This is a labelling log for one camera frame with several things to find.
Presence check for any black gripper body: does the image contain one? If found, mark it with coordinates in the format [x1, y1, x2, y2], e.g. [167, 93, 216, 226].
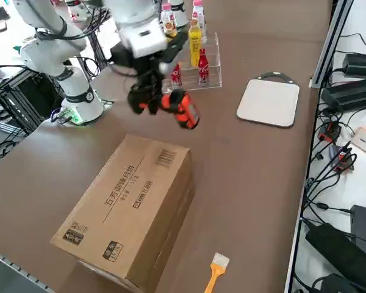
[133, 54, 164, 77]

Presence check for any orange black barcode scanner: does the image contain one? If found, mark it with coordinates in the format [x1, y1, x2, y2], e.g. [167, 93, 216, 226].
[127, 87, 201, 131]

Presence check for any brown cardboard box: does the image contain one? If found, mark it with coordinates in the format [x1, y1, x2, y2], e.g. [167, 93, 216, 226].
[50, 134, 196, 291]

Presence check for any red cola bottle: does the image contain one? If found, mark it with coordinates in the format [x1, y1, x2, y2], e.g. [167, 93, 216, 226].
[198, 48, 210, 86]
[170, 62, 184, 87]

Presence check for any white bottle with pink cap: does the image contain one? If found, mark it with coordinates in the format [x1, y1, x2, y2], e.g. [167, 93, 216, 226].
[191, 0, 208, 43]
[160, 2, 178, 35]

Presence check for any clear acrylic stepped shelf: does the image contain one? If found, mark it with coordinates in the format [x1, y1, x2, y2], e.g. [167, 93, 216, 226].
[160, 32, 224, 94]

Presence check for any white device with red part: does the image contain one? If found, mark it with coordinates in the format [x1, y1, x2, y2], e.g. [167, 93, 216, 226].
[65, 0, 87, 23]

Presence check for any white flat weighing scale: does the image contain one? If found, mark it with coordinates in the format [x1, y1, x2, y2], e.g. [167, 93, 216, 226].
[236, 71, 301, 128]

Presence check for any black metal rack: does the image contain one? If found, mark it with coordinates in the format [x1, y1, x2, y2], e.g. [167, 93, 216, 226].
[0, 65, 65, 137]

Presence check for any red black connector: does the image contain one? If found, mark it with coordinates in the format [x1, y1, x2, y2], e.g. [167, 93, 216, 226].
[334, 145, 358, 174]
[318, 121, 342, 143]

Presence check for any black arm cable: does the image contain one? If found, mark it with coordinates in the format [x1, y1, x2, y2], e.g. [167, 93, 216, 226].
[33, 4, 120, 42]

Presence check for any yellow handled pastry brush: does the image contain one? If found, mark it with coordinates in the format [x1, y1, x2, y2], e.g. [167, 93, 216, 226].
[203, 252, 231, 293]

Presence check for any aluminium frame rail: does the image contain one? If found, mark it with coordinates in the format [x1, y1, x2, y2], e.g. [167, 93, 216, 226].
[310, 0, 354, 89]

